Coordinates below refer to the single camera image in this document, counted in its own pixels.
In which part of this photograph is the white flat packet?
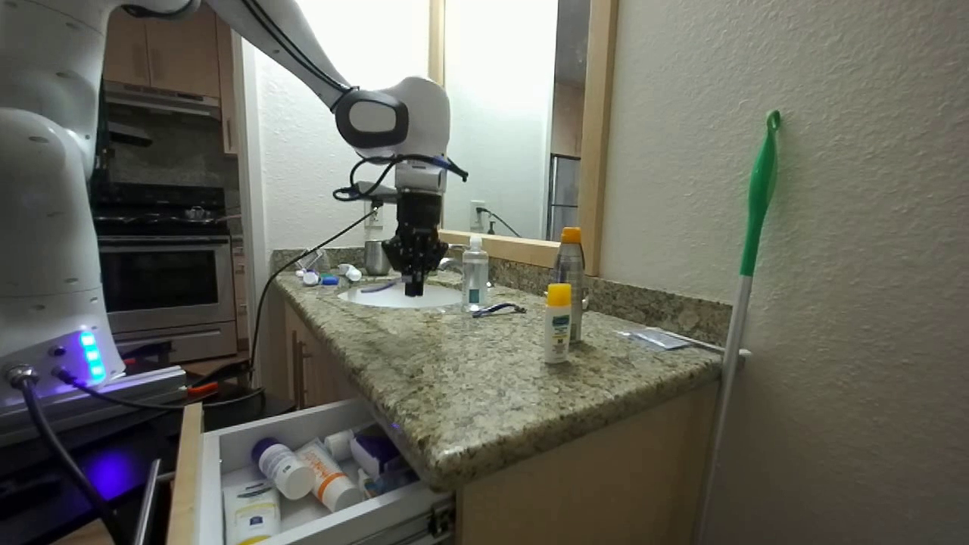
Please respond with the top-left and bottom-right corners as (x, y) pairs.
(613, 323), (702, 357)

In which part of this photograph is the white box blue label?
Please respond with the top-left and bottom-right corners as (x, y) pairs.
(221, 480), (283, 545)

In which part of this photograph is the black robot cart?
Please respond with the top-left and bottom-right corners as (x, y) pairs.
(0, 397), (205, 545)

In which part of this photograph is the wooden kitchen wall cabinet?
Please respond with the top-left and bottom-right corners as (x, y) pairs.
(99, 7), (245, 154)

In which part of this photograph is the white bottle yellow cap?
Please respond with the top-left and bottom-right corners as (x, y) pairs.
(541, 280), (576, 368)

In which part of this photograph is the green handled white mop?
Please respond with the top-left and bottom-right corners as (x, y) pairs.
(692, 106), (788, 545)

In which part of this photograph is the clear plastic bottle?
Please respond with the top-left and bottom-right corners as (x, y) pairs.
(459, 237), (494, 316)

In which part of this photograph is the white pill bottle blue cap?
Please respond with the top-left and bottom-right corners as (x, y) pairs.
(248, 433), (317, 504)

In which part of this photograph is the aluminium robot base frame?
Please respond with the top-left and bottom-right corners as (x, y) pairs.
(0, 359), (191, 424)

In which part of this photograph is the wooden vanity cabinet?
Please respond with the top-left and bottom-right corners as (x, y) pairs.
(268, 297), (721, 545)

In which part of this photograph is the grey spray can orange cap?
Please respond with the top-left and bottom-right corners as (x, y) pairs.
(555, 227), (589, 350)

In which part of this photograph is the blue purple small box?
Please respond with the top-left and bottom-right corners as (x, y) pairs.
(344, 428), (409, 485)

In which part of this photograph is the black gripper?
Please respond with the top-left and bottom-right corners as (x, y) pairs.
(382, 191), (450, 300)

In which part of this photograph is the stainless steel oven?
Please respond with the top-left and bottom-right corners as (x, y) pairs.
(94, 178), (245, 362)

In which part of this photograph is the open white vanity drawer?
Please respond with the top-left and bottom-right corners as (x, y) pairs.
(164, 393), (459, 545)

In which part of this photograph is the white oval sink basin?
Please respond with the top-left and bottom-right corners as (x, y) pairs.
(336, 278), (466, 311)

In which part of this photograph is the orange white cream tube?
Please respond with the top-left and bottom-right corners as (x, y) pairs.
(295, 439), (363, 514)

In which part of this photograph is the black power cable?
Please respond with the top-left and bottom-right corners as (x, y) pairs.
(245, 207), (378, 386)

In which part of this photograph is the dark blue slim stick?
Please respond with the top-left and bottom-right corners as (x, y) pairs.
(468, 297), (529, 322)

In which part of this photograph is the orange clamp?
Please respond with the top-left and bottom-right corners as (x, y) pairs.
(183, 375), (227, 402)

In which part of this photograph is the wood framed wall mirror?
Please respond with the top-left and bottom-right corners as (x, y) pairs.
(426, 0), (620, 273)

